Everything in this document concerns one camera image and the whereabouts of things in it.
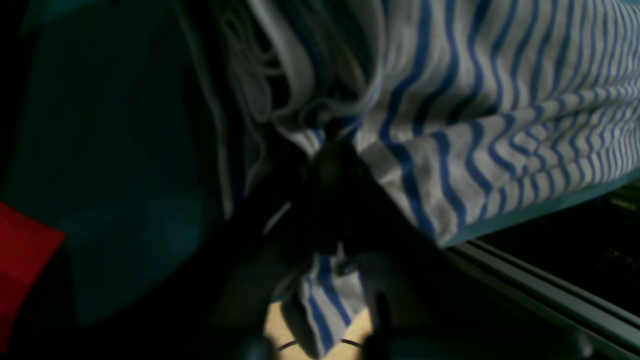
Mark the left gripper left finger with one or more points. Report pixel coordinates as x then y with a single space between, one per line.
182 269

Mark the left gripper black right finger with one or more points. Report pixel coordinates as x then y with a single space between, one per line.
422 305

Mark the blue white striped T-shirt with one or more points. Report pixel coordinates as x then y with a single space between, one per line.
463 111

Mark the orange black clamp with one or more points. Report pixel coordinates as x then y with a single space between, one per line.
26 247

